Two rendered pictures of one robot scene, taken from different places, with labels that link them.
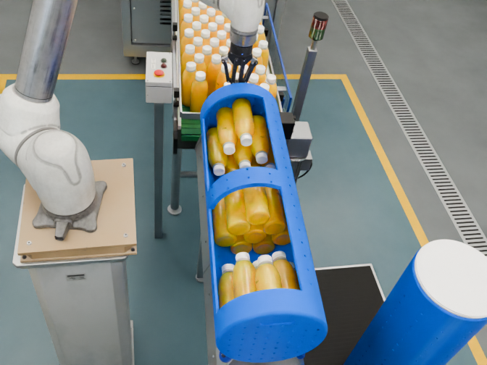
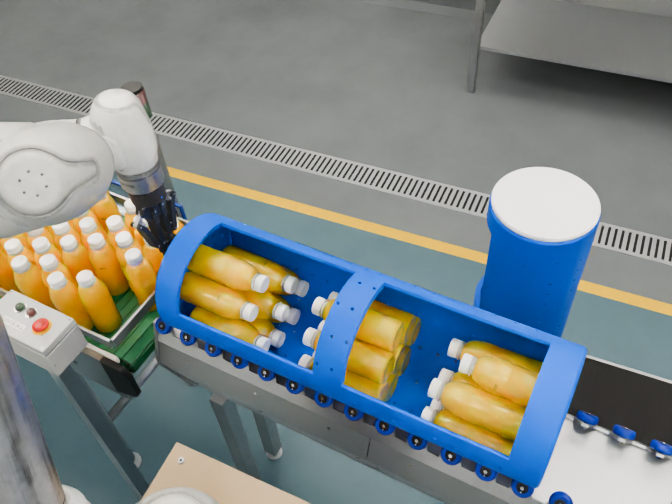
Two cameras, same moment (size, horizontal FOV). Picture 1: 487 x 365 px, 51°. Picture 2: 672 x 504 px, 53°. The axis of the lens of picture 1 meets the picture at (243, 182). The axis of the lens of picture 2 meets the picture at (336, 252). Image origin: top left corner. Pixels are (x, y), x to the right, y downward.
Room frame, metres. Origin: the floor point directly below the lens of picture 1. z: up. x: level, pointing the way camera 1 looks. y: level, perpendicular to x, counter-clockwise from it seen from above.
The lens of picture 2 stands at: (0.46, 0.56, 2.27)
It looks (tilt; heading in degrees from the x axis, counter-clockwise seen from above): 48 degrees down; 315
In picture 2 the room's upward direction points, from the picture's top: 5 degrees counter-clockwise
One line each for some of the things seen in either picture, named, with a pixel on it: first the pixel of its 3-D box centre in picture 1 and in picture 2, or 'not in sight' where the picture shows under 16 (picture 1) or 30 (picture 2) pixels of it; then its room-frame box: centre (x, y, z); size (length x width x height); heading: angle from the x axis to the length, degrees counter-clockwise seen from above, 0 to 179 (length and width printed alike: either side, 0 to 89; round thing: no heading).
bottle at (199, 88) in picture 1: (198, 95); (98, 302); (1.65, 0.24, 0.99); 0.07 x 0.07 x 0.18
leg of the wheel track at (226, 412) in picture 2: (205, 242); (238, 446); (1.42, 0.13, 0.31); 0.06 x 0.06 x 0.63; 14
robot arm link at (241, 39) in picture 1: (243, 33); (140, 172); (1.49, 0.09, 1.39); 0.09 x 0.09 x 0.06
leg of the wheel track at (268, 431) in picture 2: not in sight; (262, 410); (1.45, -0.01, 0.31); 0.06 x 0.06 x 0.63; 14
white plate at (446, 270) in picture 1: (459, 277); (545, 202); (0.95, -0.70, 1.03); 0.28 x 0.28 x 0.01
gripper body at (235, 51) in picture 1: (240, 52); (149, 199); (1.49, 0.09, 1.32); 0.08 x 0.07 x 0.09; 103
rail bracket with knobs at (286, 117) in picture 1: (282, 127); not in sight; (1.59, -0.11, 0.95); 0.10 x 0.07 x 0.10; 104
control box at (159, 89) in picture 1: (159, 77); (34, 331); (1.63, 0.40, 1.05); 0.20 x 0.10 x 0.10; 14
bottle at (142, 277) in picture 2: not in sight; (144, 280); (1.61, 0.12, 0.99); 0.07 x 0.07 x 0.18
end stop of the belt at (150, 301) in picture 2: (232, 116); (164, 285); (1.58, 0.09, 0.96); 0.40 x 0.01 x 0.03; 104
